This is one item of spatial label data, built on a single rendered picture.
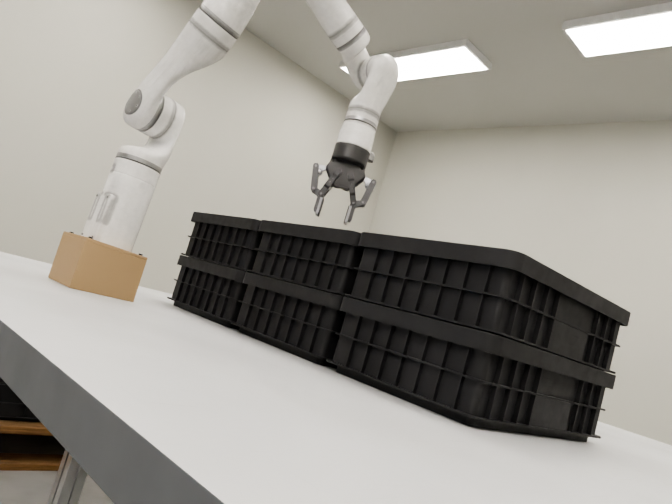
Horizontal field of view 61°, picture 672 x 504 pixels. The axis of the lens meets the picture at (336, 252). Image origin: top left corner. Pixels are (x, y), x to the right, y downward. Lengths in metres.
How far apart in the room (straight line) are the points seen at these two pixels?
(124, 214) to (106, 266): 0.11
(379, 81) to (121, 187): 0.56
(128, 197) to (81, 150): 3.09
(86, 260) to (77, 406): 0.74
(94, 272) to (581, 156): 4.24
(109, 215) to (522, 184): 4.21
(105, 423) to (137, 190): 0.86
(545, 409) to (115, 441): 0.66
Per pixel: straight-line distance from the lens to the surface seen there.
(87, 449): 0.39
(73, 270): 1.15
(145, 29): 4.55
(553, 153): 5.04
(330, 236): 0.99
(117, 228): 1.18
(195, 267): 1.34
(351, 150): 1.17
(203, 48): 1.19
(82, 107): 4.29
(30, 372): 0.51
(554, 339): 0.88
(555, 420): 0.93
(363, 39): 1.22
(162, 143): 1.24
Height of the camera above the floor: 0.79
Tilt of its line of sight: 6 degrees up
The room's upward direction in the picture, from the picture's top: 16 degrees clockwise
